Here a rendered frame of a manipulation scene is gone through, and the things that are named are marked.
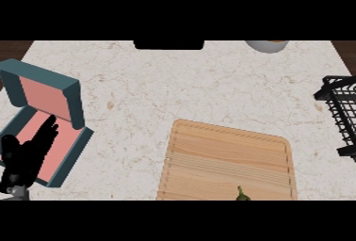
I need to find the grey bowl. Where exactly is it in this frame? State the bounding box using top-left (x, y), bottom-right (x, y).
top-left (245, 40), bottom-right (291, 54)

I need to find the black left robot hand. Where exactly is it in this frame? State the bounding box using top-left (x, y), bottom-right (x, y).
top-left (0, 114), bottom-right (59, 194)

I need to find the teal box with pink lining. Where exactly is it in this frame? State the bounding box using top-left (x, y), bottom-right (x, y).
top-left (0, 58), bottom-right (96, 188)

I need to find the wooden cutting board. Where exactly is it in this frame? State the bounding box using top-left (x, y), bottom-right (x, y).
top-left (155, 118), bottom-right (299, 201)

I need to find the black wire tiered basket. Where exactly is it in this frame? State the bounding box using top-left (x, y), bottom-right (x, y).
top-left (313, 74), bottom-right (356, 163)

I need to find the black appliance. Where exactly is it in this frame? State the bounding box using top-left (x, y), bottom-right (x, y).
top-left (132, 40), bottom-right (206, 51)

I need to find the green squash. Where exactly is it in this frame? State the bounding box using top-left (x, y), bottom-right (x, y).
top-left (235, 185), bottom-right (253, 201)

